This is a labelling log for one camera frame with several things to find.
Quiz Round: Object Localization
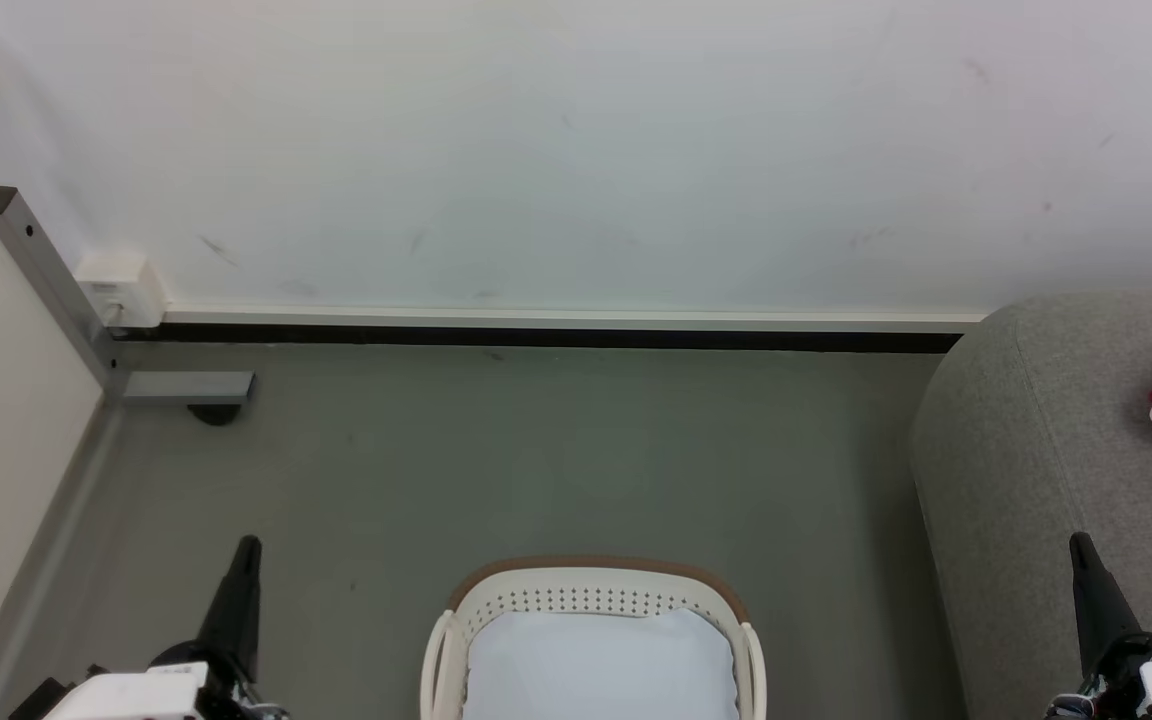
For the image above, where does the grey metal frame post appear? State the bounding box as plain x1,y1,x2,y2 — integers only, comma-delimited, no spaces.
0,185,257,406

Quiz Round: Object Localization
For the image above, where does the black white wall baseboard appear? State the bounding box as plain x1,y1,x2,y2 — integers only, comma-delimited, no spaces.
116,305,987,354

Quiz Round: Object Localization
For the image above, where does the white laundry basket brown rim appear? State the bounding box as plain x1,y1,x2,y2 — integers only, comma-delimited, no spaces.
420,556,767,720

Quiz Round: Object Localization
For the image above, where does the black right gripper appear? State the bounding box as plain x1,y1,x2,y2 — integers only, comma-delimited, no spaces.
1046,533,1152,720

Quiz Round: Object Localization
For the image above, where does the grey fabric sofa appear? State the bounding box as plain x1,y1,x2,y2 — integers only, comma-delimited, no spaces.
908,290,1152,720

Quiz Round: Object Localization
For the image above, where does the white wall socket box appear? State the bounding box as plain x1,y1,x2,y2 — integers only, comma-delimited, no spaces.
74,252,169,331

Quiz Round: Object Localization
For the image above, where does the white cloth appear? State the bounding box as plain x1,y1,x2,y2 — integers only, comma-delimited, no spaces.
463,607,740,720

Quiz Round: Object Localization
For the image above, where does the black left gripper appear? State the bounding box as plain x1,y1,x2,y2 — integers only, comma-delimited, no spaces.
151,535,287,720

